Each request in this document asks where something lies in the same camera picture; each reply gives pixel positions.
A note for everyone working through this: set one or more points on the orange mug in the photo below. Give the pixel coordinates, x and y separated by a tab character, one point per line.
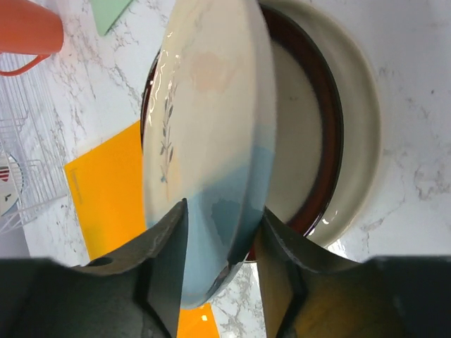
30	29

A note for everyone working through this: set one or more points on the brown rimmed plate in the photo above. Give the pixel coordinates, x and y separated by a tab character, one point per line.
243	114

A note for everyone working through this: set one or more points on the cream leaf pattern plate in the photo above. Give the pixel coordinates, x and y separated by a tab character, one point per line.
210	135

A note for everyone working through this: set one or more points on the watermelon pattern plate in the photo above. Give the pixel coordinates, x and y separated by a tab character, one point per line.
12	182

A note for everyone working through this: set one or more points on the green cream branch plate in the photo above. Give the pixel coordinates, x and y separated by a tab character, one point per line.
356	123

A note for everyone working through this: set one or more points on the white wire dish rack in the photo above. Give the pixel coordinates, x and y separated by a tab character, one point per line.
30	132

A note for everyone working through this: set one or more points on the orange plastic folder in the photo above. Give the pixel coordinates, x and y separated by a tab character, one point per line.
106	186

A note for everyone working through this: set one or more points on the green clipboard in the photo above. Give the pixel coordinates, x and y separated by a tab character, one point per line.
106	13

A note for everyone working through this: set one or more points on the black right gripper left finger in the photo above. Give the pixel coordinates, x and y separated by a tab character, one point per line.
133	291

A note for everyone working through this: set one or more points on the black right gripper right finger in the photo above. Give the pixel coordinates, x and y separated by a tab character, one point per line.
308	291

